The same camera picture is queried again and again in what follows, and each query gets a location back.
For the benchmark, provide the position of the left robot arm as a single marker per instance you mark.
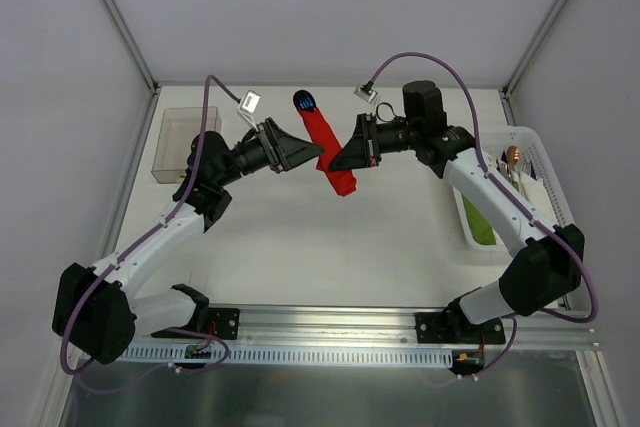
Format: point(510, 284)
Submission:
point(99, 310)

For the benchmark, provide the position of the white plastic basket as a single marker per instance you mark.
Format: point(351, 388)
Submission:
point(550, 172)

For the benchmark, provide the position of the clear plastic box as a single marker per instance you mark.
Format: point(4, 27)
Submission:
point(178, 128)

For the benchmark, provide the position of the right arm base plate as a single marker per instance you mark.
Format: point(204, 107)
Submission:
point(447, 328)

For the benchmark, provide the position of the white slotted cable duct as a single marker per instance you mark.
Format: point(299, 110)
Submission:
point(290, 355)

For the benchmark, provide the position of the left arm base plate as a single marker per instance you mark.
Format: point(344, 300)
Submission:
point(222, 322)

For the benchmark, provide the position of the copper spoon in basket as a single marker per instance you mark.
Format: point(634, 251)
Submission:
point(512, 157)

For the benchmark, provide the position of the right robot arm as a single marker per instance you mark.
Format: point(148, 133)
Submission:
point(546, 257)

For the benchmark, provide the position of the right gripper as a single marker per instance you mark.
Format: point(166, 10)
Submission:
point(368, 140)

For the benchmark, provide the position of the left green napkin roll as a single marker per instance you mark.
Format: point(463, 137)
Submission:
point(481, 230)

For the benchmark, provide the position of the red paper napkin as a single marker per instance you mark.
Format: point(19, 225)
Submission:
point(320, 132)

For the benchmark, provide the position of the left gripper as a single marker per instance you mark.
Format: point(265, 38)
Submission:
point(273, 145)

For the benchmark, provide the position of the right white napkin rolls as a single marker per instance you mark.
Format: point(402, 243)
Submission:
point(536, 194)

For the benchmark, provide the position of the aluminium front rail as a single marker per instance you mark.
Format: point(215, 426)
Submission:
point(387, 327)

